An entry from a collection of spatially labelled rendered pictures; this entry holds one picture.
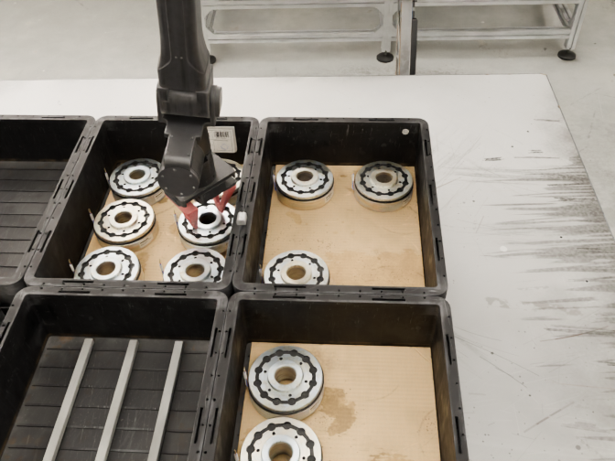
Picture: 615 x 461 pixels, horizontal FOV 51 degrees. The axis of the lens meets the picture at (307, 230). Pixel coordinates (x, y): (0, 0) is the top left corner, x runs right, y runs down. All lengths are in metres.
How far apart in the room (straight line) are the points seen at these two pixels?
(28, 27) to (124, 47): 0.57
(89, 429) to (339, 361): 0.35
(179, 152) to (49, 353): 0.36
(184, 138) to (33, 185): 0.48
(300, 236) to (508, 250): 0.42
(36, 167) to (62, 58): 2.07
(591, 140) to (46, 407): 2.30
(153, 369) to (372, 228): 0.43
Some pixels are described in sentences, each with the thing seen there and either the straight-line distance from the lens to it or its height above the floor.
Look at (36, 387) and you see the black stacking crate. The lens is 1.01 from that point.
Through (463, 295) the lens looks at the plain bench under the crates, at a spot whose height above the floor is 0.70.
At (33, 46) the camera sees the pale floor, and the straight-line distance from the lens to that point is 3.57.
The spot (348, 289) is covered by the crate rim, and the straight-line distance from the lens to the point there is 0.89.
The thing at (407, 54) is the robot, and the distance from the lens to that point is 1.85.
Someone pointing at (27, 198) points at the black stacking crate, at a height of 0.83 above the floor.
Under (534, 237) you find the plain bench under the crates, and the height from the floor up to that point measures 0.70.
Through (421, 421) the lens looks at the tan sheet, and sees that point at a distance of 0.91.
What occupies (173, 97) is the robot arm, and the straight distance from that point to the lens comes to 0.90.
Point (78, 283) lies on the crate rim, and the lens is 0.97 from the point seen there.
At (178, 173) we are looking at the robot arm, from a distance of 0.89.
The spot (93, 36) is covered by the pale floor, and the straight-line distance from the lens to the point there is 3.53.
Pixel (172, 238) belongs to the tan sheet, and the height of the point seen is 0.83.
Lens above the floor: 1.63
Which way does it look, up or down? 46 degrees down
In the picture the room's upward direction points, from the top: 3 degrees counter-clockwise
